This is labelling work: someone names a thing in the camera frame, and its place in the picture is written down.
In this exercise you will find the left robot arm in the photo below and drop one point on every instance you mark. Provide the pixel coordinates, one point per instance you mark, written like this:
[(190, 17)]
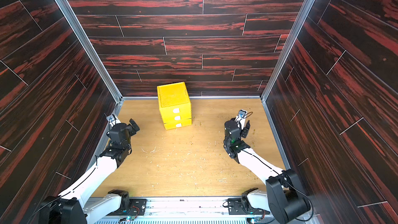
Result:
[(71, 207)]

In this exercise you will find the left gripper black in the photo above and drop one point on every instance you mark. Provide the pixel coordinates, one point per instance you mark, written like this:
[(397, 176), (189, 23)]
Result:
[(132, 131)]

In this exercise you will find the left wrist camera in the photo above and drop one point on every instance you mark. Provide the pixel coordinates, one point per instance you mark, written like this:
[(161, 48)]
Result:
[(112, 120)]

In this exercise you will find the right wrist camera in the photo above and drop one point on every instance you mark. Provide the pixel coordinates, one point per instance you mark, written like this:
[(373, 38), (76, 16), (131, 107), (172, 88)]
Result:
[(241, 117)]

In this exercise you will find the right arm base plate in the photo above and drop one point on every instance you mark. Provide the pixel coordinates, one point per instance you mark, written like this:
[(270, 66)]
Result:
[(235, 207)]

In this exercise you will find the yellow bottom drawer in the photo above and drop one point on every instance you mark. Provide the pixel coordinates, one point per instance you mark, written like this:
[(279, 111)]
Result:
[(178, 124)]

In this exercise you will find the yellow drawer cabinet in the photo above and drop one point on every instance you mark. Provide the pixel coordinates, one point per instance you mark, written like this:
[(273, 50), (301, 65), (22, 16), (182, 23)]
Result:
[(172, 94)]

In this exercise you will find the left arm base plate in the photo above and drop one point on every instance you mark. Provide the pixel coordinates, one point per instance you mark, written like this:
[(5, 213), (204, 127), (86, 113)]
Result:
[(137, 207)]

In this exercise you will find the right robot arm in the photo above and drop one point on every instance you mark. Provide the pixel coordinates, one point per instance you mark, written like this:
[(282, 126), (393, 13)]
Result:
[(284, 197)]

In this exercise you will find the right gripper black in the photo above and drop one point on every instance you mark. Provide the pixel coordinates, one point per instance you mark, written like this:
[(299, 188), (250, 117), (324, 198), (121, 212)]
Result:
[(244, 129)]

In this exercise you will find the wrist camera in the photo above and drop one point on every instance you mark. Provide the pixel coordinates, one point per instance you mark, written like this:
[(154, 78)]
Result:
[(112, 120), (241, 117)]

